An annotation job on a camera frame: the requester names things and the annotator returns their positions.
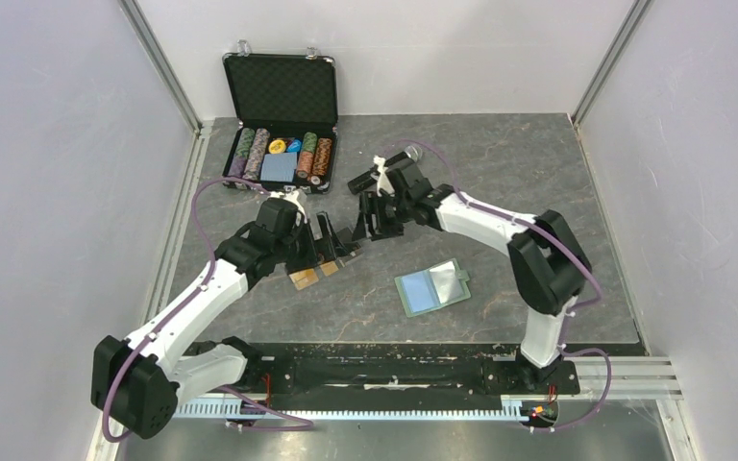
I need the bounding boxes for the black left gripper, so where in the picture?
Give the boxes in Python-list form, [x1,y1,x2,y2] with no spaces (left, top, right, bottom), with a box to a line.
[274,211,348,276]

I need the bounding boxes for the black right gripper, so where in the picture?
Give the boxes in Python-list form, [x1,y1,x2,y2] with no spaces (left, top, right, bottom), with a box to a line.
[353,189,413,241]

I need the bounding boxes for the green card holder wallet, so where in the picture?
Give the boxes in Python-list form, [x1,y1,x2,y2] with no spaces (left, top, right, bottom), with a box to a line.
[395,258,471,318]

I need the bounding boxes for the clear acrylic card tray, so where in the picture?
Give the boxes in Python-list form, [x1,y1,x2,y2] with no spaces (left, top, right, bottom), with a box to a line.
[284,211,362,291]

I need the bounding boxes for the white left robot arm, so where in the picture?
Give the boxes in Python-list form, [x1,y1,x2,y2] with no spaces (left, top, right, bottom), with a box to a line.
[89,191,313,442]

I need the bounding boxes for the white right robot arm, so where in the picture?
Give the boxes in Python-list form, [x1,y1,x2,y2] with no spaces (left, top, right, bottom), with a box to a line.
[348,155,593,392]

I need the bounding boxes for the gold credit card stack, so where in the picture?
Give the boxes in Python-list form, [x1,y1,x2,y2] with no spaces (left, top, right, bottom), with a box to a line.
[319,260,339,277]

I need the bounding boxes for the orange credit card stack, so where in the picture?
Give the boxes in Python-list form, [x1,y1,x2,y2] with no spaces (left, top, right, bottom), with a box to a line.
[288,268,319,291]

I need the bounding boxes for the blue playing card deck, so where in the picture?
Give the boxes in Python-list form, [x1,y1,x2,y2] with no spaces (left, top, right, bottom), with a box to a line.
[259,152,298,182]

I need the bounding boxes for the black handheld microphone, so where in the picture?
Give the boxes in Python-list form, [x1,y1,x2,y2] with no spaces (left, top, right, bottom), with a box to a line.
[347,144,423,195]

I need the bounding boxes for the black poker chip case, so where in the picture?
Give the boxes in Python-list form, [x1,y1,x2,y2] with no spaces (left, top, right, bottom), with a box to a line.
[222,39,339,194]

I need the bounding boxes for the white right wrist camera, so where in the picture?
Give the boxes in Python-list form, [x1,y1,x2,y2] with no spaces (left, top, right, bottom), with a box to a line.
[373,156,396,197]

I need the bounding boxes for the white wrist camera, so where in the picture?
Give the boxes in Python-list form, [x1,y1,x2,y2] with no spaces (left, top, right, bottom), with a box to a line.
[373,156,396,197]
[271,189,308,224]

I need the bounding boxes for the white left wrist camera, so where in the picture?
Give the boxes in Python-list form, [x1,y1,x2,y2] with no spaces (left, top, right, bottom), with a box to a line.
[271,189,308,224]

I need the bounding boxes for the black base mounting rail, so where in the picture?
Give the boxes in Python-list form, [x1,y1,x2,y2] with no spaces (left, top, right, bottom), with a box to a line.
[232,343,590,411]

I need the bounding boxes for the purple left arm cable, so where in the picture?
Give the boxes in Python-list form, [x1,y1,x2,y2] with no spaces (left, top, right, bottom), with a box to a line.
[101,177,316,444]

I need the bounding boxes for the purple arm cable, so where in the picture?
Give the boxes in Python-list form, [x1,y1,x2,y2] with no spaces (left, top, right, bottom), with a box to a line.
[378,139,612,434]
[101,177,316,444]

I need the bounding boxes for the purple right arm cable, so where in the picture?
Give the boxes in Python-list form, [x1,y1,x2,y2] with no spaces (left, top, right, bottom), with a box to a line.
[378,139,612,434]

